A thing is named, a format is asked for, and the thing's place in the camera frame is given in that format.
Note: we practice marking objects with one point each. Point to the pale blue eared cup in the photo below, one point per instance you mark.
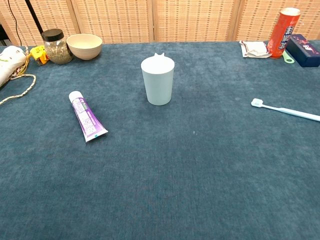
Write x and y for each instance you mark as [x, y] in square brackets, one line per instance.
[158, 85]

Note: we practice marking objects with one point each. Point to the white folded packet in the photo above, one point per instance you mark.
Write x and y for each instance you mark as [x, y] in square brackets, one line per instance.
[255, 48]

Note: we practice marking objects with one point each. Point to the bamboo folding screen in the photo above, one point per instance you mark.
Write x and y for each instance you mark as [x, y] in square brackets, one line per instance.
[192, 20]

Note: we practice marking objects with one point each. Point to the yellow tape measure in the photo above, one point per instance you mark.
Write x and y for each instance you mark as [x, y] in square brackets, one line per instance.
[38, 52]

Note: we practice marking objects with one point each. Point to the light blue toothbrush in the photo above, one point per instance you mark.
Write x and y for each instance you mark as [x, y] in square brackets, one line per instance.
[282, 109]

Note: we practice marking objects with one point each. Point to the black tripod stand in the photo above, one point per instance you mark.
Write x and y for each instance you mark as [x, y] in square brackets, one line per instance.
[33, 16]

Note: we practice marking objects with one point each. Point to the purple white toothpaste tube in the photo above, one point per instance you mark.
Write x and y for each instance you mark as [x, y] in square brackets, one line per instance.
[86, 117]

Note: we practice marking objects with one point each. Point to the blue table cloth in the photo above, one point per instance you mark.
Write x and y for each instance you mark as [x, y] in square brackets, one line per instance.
[175, 175]

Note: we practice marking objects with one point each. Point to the red drink can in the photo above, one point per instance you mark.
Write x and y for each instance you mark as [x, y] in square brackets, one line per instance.
[282, 32]

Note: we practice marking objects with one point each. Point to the glass jar black lid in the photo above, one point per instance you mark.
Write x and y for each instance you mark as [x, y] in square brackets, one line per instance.
[57, 50]

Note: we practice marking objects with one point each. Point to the beige bowl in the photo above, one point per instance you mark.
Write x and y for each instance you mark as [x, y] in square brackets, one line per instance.
[85, 48]

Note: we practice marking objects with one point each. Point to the dark blue box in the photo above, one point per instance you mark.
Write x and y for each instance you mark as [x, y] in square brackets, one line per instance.
[303, 53]

